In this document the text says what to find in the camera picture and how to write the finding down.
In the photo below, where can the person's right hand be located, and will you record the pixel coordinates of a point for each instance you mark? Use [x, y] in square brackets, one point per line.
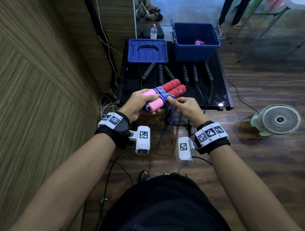
[190, 110]

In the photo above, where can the person's left hand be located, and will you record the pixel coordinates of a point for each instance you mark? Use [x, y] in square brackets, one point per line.
[135, 104]

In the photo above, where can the blue plastic bin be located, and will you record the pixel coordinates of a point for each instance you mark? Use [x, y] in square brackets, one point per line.
[195, 53]

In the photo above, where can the person's right forearm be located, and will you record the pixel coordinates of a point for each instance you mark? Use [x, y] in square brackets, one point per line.
[245, 190]

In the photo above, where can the person's left forearm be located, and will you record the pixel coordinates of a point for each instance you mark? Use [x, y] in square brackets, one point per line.
[66, 185]

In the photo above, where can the blue bin lid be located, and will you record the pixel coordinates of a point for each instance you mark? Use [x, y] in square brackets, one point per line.
[135, 57]

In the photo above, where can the person's left foot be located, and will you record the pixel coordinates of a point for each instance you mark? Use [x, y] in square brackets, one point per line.
[144, 176]

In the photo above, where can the person's black clothing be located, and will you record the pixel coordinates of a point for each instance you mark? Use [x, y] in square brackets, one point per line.
[166, 204]

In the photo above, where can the black glossy low table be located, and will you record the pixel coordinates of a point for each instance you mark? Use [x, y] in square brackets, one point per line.
[128, 95]

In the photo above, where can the black wristband with marker tags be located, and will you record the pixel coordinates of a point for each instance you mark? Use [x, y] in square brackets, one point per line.
[115, 128]
[210, 138]

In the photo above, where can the black pouch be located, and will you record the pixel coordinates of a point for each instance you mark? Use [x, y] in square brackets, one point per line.
[143, 33]

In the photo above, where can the white water bottle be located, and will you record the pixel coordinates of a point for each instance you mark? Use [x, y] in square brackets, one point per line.
[153, 33]

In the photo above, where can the white floor fan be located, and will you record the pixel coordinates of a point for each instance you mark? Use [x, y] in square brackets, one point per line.
[278, 120]

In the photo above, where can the white folding table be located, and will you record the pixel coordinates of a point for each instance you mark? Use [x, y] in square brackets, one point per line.
[299, 2]

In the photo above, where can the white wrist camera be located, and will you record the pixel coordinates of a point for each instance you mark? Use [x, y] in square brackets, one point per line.
[184, 148]
[143, 140]

